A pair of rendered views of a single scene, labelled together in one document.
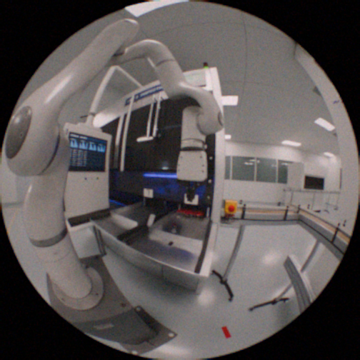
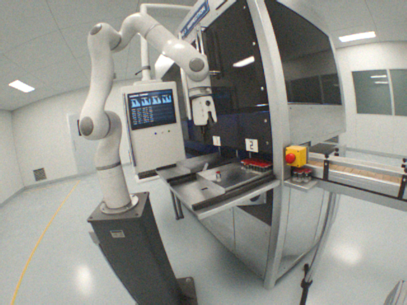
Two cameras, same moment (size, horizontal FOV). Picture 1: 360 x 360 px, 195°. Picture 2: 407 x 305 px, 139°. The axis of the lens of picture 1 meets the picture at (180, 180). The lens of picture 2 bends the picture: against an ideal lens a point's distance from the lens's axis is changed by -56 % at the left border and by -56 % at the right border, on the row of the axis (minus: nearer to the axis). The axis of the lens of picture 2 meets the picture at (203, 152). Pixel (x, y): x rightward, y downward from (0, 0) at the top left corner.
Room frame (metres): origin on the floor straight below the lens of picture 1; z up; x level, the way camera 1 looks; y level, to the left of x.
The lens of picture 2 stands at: (-0.11, -0.46, 1.18)
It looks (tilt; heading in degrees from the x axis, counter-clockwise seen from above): 11 degrees down; 43
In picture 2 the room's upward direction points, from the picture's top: 7 degrees counter-clockwise
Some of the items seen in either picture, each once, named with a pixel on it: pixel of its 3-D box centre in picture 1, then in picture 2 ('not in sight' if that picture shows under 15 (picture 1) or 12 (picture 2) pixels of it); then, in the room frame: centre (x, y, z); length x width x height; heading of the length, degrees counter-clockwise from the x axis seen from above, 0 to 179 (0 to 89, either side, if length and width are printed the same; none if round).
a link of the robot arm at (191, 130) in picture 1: (194, 125); (197, 72); (0.36, -0.04, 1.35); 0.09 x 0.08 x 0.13; 42
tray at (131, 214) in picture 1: (140, 211); (206, 161); (0.69, 0.27, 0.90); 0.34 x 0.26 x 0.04; 159
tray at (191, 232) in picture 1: (185, 222); (239, 173); (0.56, -0.04, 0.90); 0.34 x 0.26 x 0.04; 159
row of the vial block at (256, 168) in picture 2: (189, 216); (252, 167); (0.64, -0.07, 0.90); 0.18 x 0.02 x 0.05; 69
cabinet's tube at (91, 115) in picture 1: (98, 91); (141, 40); (0.68, 0.91, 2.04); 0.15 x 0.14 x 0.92; 159
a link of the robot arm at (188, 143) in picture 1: (193, 146); (200, 93); (0.36, -0.04, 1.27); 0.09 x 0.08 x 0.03; 69
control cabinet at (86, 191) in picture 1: (82, 168); (152, 124); (0.70, 0.88, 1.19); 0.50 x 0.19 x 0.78; 159
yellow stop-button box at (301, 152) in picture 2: (230, 206); (296, 155); (0.58, -0.32, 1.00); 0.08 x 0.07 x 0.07; 159
